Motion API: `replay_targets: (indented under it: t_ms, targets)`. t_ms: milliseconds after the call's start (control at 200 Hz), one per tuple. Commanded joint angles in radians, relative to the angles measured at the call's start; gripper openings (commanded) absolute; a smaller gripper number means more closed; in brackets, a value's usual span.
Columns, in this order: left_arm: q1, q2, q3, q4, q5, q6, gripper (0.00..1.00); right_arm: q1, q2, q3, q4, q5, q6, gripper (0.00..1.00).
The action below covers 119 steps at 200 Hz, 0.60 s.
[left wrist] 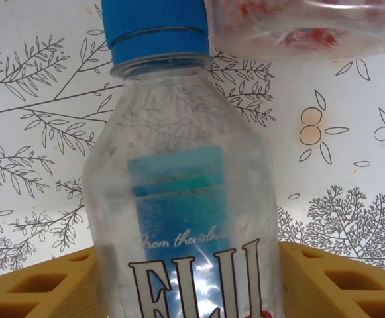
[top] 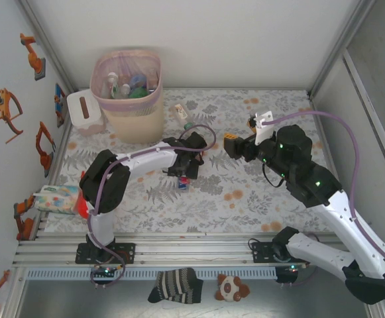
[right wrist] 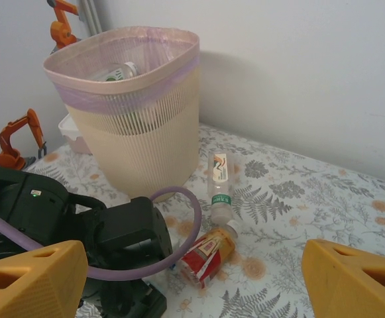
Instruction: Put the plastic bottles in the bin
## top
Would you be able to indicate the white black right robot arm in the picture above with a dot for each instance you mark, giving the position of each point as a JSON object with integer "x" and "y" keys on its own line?
{"x": 344, "y": 218}

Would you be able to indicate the beige ribbed plastic bin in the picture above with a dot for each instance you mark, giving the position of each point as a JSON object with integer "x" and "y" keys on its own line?
{"x": 139, "y": 127}

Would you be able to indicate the colourful soft tissue pack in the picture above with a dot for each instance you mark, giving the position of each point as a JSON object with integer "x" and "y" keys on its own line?
{"x": 54, "y": 200}

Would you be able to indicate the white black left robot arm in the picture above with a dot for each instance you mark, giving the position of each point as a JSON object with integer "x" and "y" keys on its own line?
{"x": 145, "y": 160}

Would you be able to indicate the crushed clear bottle blue label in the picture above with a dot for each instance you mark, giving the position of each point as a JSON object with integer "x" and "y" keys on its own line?
{"x": 138, "y": 81}

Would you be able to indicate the brown white plush toy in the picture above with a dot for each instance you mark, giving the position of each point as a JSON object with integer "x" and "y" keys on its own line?
{"x": 228, "y": 288}

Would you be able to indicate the blue orange wall sticker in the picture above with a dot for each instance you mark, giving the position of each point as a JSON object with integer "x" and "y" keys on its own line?
{"x": 59, "y": 99}

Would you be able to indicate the pink bin liner bag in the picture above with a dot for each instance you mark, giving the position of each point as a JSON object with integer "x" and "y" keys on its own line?
{"x": 126, "y": 106}

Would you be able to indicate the red plastic toy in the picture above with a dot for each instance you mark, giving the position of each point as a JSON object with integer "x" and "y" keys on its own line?
{"x": 84, "y": 207}

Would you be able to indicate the aluminium frame post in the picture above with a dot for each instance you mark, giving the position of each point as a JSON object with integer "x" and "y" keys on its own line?
{"x": 48, "y": 43}
{"x": 342, "y": 43}

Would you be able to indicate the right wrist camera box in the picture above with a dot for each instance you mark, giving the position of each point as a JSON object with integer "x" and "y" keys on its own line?
{"x": 263, "y": 122}

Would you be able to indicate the black white striped sock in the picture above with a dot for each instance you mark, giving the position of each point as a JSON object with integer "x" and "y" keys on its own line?
{"x": 175, "y": 285}

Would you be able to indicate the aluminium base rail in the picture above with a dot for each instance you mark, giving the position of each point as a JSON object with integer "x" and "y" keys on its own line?
{"x": 195, "y": 251}

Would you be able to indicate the clear bottle white cap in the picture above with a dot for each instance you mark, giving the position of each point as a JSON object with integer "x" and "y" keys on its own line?
{"x": 126, "y": 91}
{"x": 112, "y": 81}

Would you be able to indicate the clear bottle orange white label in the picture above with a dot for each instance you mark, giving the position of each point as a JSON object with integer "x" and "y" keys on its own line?
{"x": 180, "y": 112}

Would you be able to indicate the blue cap bottle flower label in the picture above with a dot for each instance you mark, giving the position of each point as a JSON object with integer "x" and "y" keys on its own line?
{"x": 184, "y": 183}

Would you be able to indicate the white tissue box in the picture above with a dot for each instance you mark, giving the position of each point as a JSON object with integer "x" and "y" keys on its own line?
{"x": 79, "y": 112}

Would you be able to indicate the green plastic bottle yellow cap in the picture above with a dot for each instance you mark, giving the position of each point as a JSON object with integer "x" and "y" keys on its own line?
{"x": 138, "y": 93}

